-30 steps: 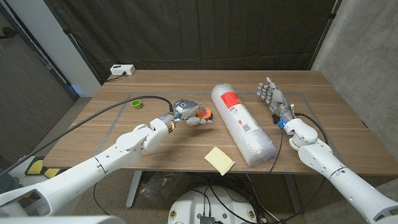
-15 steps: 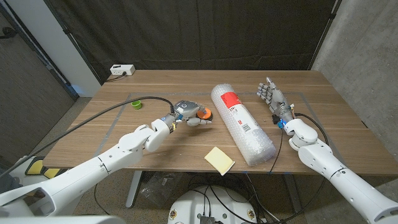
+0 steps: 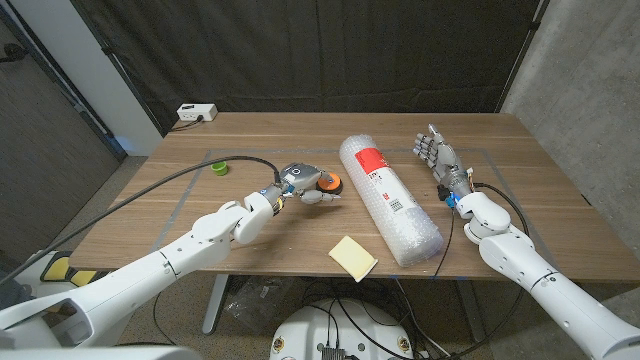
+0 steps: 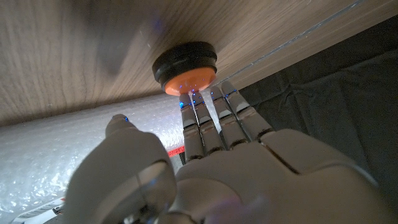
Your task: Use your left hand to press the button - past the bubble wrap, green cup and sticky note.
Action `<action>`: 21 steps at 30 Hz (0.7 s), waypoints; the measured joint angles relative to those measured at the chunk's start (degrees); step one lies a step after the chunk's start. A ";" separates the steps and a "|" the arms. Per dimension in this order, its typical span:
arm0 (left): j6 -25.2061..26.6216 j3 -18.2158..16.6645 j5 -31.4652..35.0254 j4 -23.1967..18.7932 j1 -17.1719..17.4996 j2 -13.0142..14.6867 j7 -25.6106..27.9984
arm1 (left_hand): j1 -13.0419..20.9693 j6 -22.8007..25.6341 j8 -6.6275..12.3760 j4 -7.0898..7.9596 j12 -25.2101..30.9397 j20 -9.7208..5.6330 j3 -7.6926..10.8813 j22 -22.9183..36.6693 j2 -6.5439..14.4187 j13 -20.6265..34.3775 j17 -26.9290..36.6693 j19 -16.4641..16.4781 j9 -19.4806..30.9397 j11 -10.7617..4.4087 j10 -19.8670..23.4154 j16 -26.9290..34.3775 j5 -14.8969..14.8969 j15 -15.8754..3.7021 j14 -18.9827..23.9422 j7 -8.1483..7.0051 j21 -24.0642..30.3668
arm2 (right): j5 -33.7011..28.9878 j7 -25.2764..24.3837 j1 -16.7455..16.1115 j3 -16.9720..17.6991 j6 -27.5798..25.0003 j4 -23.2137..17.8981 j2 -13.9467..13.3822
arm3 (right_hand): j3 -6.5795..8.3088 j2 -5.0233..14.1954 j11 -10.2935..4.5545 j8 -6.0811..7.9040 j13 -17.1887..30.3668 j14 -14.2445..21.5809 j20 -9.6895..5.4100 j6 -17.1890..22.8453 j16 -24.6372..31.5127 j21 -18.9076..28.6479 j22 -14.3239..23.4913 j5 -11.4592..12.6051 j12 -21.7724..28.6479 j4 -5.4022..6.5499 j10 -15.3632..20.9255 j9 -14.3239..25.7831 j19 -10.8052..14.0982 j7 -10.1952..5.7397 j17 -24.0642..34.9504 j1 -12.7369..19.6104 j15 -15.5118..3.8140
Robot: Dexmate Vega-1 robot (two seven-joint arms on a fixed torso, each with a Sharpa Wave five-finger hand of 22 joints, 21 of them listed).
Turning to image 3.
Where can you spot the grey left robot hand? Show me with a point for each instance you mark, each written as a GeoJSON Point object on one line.
{"type": "Point", "coordinates": [300, 176]}

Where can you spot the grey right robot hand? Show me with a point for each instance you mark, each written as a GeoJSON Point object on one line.
{"type": "Point", "coordinates": [447, 162]}

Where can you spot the orange push button black base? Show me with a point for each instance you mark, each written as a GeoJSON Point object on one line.
{"type": "Point", "coordinates": [333, 188]}

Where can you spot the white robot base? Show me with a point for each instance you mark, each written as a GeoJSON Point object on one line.
{"type": "Point", "coordinates": [310, 325]}

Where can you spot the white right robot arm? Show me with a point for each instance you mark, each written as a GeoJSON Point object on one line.
{"type": "Point", "coordinates": [530, 270]}

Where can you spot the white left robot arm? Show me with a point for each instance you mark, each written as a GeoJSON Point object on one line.
{"type": "Point", "coordinates": [150, 265]}

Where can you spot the bubble wrap roll red label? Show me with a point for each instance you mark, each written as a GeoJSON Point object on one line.
{"type": "Point", "coordinates": [395, 210]}

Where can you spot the small green cup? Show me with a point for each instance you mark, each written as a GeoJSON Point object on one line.
{"type": "Point", "coordinates": [219, 168]}

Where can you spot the yellow sticky note pad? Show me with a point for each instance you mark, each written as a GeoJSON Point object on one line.
{"type": "Point", "coordinates": [352, 257]}

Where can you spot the white power strip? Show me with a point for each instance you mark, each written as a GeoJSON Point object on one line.
{"type": "Point", "coordinates": [196, 112]}

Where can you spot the black backdrop curtain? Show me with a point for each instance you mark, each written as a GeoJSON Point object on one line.
{"type": "Point", "coordinates": [320, 55]}

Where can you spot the grey tape outline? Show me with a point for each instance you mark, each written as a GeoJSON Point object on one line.
{"type": "Point", "coordinates": [177, 210]}

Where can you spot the clear plastic bag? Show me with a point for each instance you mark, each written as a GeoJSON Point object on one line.
{"type": "Point", "coordinates": [255, 302]}

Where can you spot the dark table leg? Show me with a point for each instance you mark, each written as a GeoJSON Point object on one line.
{"type": "Point", "coordinates": [471, 310]}

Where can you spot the grey table leg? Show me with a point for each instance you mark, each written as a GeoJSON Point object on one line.
{"type": "Point", "coordinates": [216, 305]}

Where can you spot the yellow black floor pad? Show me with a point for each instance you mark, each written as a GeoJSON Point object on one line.
{"type": "Point", "coordinates": [57, 267]}

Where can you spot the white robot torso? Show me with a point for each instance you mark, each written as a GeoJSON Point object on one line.
{"type": "Point", "coordinates": [100, 354]}

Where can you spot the black backdrop frame pole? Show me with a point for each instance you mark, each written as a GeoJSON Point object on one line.
{"type": "Point", "coordinates": [117, 67]}
{"type": "Point", "coordinates": [522, 50]}

